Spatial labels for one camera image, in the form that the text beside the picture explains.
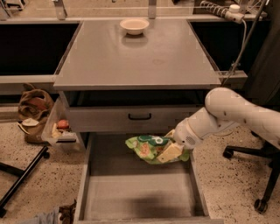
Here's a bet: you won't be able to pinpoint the left metal bracket post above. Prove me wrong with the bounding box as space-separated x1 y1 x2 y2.
52 0 67 20

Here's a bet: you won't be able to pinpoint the centre metal bracket post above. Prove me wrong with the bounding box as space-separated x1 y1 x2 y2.
148 0 157 19

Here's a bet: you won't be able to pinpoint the brown cloth bag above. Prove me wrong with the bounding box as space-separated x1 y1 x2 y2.
18 83 54 144

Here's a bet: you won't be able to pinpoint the grey drawer cabinet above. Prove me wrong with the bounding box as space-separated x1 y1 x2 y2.
52 18 221 147

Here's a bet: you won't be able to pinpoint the metal bracket post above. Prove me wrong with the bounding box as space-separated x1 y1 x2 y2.
52 0 67 20
148 0 157 19

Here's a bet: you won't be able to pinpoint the black office chair base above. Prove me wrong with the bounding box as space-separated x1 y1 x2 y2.
222 139 280 214

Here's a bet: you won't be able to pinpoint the green rice chip bag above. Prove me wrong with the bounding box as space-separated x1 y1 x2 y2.
125 136 190 165

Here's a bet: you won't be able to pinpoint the white coiled cable fixture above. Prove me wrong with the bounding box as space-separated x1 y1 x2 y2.
199 0 244 24

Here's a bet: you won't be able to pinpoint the red apple in bin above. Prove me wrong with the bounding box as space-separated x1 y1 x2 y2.
57 120 69 130

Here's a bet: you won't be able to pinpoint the grey hanging cable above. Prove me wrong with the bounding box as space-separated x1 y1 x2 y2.
220 0 268 88

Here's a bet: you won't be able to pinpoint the white bowl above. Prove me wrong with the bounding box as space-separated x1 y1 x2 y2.
120 18 150 35

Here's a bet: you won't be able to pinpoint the closed upper grey drawer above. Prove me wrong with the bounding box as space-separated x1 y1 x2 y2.
66 105 201 133

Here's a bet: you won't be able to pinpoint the open lower grey drawer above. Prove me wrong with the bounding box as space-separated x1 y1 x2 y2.
73 133 224 224

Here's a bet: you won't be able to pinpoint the black drawer handle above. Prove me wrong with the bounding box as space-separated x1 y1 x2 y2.
128 113 152 121

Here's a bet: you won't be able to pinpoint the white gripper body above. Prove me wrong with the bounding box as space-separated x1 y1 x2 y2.
173 119 202 150

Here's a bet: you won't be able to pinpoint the black metal stand legs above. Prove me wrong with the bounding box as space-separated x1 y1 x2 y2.
0 145 50 218

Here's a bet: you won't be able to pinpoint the clear plastic storage bin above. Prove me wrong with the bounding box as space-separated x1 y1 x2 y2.
41 98 81 151

